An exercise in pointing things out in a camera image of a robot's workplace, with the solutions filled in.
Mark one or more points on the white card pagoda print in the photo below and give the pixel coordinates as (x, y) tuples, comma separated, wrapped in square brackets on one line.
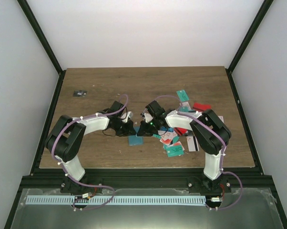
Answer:
[(167, 137)]

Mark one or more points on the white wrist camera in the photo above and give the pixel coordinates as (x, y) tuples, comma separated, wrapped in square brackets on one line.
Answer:
[(146, 117), (126, 116)]

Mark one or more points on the teal VIP card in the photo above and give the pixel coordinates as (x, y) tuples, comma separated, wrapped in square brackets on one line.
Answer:
[(177, 150)]

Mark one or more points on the red card far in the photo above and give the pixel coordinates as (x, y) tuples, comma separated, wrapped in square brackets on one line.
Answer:
[(201, 107)]

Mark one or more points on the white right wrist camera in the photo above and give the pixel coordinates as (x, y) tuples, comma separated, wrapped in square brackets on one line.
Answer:
[(146, 117)]

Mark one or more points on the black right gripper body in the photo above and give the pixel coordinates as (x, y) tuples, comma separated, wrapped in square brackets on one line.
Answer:
[(151, 129)]

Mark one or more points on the teal card far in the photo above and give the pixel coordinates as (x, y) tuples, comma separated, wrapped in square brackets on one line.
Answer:
[(182, 95)]

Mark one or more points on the black frame post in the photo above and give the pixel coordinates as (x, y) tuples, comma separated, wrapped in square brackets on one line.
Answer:
[(24, 5), (265, 6)]

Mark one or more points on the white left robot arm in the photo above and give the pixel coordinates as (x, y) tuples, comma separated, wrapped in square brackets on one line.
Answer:
[(64, 140)]

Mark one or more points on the black right frame post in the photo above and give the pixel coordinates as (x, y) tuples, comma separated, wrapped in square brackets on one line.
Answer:
[(265, 6)]

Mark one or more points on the blue card holder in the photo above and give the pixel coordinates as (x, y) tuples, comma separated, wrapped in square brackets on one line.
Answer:
[(135, 140)]

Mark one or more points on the black left frame post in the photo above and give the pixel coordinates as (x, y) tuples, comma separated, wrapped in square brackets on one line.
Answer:
[(24, 5)]

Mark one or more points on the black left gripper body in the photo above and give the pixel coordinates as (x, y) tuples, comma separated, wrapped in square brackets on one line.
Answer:
[(122, 130)]

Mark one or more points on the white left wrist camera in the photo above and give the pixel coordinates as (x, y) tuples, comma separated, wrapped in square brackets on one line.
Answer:
[(126, 116)]

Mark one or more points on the black VIP card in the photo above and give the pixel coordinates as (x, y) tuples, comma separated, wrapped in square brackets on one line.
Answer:
[(79, 93)]

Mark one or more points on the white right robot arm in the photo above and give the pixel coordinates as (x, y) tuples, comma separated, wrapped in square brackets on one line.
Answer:
[(211, 133)]

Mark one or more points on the light blue slotted cable duct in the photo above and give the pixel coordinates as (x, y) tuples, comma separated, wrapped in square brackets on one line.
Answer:
[(117, 200)]

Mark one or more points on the white card black stripe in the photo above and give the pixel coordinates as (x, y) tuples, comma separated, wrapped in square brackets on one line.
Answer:
[(192, 144)]

